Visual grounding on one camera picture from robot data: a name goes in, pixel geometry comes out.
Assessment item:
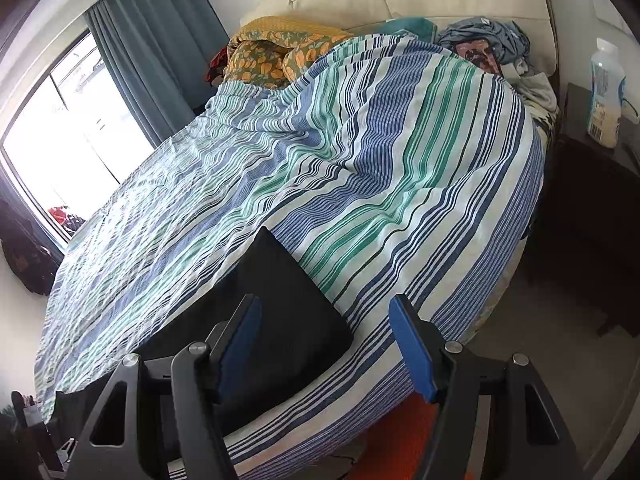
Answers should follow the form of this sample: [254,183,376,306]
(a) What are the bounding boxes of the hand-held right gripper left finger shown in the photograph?
[65,294,263,480]

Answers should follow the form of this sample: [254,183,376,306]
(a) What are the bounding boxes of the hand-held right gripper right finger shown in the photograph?
[389,294,573,480]

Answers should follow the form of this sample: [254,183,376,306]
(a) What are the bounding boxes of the black pants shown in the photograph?
[50,226,353,461]

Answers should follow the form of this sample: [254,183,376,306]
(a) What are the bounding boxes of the orange fleece robe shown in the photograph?
[345,395,441,480]

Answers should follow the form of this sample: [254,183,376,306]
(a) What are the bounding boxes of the cream bed mattress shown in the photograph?
[470,240,533,346]

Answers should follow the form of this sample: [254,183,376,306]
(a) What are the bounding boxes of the striped bed sheet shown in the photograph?
[34,34,545,466]

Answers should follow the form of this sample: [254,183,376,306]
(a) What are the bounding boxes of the dark nightstand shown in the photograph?
[530,82,640,336]

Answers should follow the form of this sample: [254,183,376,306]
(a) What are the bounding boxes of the red and black bundle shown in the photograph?
[47,205,86,233]

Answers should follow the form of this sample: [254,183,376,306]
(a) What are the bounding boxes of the hanging dark jackets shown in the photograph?
[0,200,66,296]

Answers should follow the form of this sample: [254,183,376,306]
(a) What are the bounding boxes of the glass sliding door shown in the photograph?
[0,30,156,246]

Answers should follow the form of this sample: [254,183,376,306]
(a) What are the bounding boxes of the white crumpled cloth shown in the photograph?
[500,57,558,116]

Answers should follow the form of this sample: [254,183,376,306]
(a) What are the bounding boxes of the red cloth pile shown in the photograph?
[207,47,229,84]

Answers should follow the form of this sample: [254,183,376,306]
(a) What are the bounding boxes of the dark floral cloth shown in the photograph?
[452,40,503,76]

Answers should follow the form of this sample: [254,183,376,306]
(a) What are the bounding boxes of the orange floral quilt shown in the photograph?
[222,16,356,92]

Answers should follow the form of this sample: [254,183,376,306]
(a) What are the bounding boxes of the white plastic bottle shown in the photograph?
[587,37,627,150]

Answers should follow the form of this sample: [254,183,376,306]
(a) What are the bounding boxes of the teal pillow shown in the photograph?
[375,16,438,41]

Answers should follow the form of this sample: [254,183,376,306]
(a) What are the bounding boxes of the grey-blue clothes pile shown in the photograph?
[437,16,531,68]

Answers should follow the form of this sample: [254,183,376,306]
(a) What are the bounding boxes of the blue curtain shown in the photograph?
[82,0,231,148]

